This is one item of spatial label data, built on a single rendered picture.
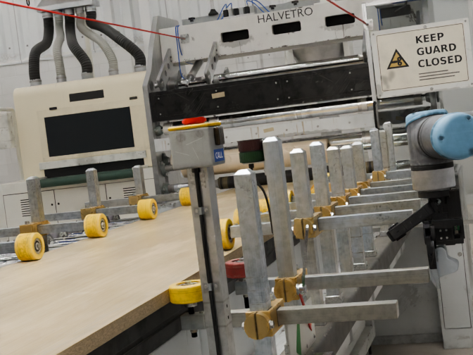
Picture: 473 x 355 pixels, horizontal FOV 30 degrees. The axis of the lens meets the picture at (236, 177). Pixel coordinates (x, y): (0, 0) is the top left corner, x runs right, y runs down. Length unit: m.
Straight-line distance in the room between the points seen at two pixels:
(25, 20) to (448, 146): 10.35
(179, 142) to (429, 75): 3.07
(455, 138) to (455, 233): 0.25
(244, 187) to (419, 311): 3.08
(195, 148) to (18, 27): 10.51
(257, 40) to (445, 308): 1.73
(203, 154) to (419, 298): 3.34
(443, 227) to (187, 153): 0.69
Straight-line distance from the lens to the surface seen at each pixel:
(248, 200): 1.68
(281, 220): 1.93
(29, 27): 11.81
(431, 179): 1.89
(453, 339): 4.58
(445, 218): 1.93
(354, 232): 2.93
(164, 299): 1.79
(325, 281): 1.98
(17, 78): 11.85
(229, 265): 2.00
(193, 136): 1.41
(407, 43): 4.42
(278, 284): 1.93
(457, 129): 1.76
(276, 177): 1.92
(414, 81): 4.41
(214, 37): 4.94
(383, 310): 1.71
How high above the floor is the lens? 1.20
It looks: 3 degrees down
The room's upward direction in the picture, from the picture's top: 7 degrees counter-clockwise
